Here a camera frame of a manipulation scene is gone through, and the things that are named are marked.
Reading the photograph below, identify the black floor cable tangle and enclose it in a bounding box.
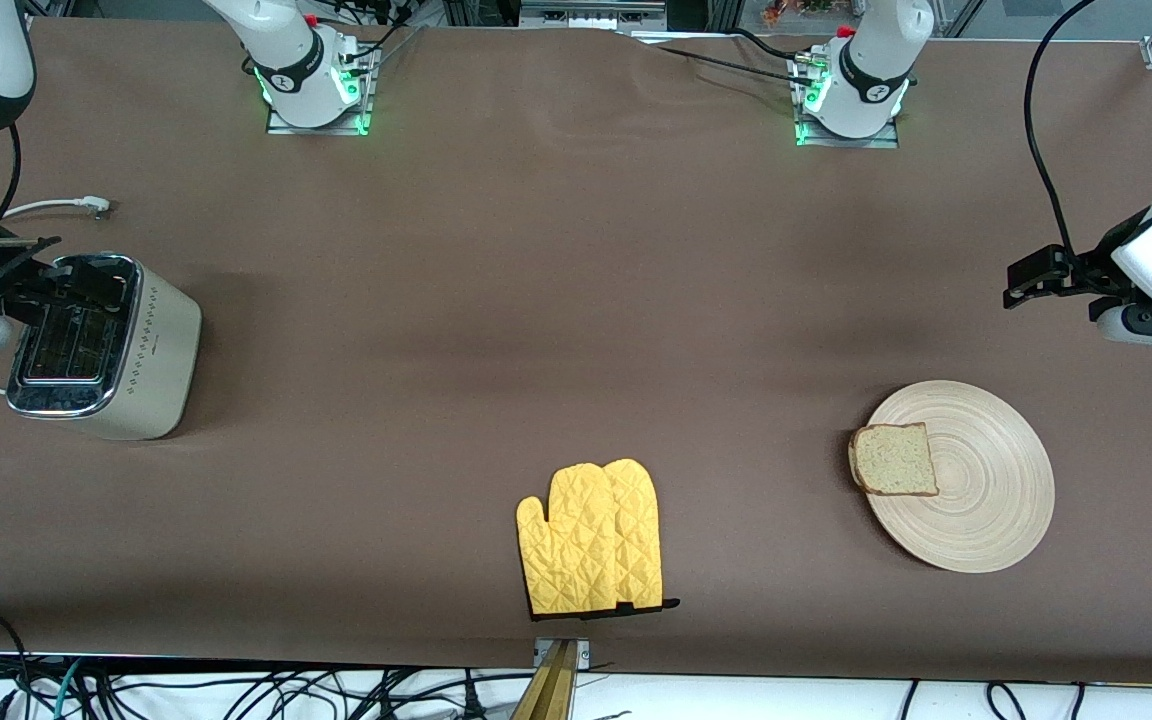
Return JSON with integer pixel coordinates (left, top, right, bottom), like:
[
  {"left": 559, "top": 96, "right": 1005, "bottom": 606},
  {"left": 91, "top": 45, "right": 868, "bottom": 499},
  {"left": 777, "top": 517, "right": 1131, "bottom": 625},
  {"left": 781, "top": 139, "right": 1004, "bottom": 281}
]
[{"left": 86, "top": 665, "right": 537, "bottom": 720}]

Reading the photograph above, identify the black table cable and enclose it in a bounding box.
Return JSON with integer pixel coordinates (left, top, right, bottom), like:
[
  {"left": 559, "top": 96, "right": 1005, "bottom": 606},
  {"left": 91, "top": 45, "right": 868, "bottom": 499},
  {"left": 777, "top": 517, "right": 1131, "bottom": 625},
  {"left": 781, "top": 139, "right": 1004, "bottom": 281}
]
[{"left": 651, "top": 28, "right": 817, "bottom": 83}]

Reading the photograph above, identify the brown bread slice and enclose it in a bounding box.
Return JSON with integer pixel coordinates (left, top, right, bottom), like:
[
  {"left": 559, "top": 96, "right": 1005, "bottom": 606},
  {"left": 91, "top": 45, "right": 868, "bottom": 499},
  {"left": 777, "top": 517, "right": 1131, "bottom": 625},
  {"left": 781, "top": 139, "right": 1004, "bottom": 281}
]
[{"left": 848, "top": 422, "right": 940, "bottom": 498}]

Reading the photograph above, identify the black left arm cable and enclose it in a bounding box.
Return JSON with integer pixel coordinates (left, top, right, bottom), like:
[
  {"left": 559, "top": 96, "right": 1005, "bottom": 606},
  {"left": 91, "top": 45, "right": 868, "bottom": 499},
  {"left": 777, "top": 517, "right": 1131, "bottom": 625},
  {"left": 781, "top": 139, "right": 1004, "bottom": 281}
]
[{"left": 1024, "top": 0, "right": 1102, "bottom": 256}]

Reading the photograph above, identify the teal floor cable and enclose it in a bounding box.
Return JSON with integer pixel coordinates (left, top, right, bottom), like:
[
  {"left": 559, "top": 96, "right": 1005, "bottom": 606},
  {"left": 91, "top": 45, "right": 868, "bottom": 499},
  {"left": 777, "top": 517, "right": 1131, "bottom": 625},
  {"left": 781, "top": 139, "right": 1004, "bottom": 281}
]
[{"left": 31, "top": 658, "right": 87, "bottom": 720}]

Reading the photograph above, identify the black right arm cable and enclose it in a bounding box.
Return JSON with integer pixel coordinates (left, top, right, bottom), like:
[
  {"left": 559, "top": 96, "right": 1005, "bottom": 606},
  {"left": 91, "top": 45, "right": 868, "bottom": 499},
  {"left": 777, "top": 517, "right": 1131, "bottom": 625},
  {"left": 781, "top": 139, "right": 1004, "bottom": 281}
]
[{"left": 0, "top": 122, "right": 23, "bottom": 223}]

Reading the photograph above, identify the white toaster power cord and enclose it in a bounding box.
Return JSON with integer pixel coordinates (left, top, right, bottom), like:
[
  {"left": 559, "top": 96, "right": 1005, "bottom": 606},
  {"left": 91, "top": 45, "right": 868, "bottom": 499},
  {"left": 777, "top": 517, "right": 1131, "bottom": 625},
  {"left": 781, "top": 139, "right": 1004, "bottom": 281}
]
[{"left": 0, "top": 196, "right": 113, "bottom": 396}]

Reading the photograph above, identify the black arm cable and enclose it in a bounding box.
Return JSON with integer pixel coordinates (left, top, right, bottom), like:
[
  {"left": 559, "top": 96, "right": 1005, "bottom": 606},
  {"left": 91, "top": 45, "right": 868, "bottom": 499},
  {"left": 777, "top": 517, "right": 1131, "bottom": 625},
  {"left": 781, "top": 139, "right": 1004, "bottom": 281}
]
[
  {"left": 1024, "top": 0, "right": 1102, "bottom": 256},
  {"left": 0, "top": 122, "right": 23, "bottom": 223}
]

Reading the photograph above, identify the orange patterned object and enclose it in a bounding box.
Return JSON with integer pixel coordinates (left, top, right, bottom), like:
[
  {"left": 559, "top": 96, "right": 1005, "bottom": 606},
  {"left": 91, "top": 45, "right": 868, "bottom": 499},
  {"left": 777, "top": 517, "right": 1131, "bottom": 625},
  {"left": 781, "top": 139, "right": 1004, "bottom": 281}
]
[{"left": 761, "top": 0, "right": 837, "bottom": 28}]

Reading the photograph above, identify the black base cable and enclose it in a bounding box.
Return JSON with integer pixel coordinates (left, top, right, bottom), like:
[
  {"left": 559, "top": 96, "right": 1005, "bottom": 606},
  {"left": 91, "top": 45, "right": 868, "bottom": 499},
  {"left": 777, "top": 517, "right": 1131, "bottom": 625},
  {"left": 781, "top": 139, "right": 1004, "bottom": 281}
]
[{"left": 331, "top": 0, "right": 422, "bottom": 61}]

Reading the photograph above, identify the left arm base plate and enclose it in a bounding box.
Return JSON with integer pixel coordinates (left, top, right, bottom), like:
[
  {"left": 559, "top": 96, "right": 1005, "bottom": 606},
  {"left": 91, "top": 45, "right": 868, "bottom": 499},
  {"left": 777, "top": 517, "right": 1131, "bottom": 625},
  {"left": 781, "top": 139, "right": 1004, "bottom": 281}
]
[{"left": 794, "top": 112, "right": 903, "bottom": 150}]

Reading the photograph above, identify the grey metal equipment box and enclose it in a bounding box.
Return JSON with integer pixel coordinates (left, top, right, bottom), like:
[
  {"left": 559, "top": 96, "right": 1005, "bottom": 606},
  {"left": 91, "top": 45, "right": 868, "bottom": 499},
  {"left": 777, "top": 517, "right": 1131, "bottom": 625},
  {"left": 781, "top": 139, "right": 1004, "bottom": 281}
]
[{"left": 516, "top": 0, "right": 669, "bottom": 31}]

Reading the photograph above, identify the beige chrome toaster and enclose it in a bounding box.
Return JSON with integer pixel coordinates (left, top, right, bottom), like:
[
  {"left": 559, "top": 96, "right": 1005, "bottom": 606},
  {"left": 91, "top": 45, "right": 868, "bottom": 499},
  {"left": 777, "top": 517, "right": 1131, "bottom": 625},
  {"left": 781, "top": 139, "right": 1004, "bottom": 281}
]
[{"left": 6, "top": 253, "right": 204, "bottom": 442}]

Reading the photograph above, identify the yellow extrusion bar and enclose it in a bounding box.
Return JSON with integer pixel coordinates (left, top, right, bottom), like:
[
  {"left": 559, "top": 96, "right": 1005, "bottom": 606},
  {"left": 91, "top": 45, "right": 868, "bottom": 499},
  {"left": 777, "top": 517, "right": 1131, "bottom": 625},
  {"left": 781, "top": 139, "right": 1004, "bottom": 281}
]
[{"left": 509, "top": 640, "right": 579, "bottom": 720}]

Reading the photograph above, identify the small metal bracket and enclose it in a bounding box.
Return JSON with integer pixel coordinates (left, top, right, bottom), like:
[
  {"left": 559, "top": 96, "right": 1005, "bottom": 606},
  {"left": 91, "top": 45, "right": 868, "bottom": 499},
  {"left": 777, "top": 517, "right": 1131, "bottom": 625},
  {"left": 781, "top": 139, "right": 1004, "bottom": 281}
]
[{"left": 533, "top": 638, "right": 592, "bottom": 669}]

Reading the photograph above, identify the round wooden plate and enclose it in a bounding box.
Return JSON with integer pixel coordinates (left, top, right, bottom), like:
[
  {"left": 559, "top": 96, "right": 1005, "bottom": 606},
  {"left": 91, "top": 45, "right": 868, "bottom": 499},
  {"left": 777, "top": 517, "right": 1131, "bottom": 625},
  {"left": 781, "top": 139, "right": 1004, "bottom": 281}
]
[{"left": 866, "top": 380, "right": 1055, "bottom": 574}]

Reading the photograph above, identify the yellow quilted oven mitt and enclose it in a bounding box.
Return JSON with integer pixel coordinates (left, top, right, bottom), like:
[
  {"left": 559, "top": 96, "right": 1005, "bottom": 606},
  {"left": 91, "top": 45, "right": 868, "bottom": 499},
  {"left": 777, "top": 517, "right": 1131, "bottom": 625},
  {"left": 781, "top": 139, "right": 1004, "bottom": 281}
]
[
  {"left": 604, "top": 458, "right": 682, "bottom": 613},
  {"left": 516, "top": 462, "right": 625, "bottom": 618}
]

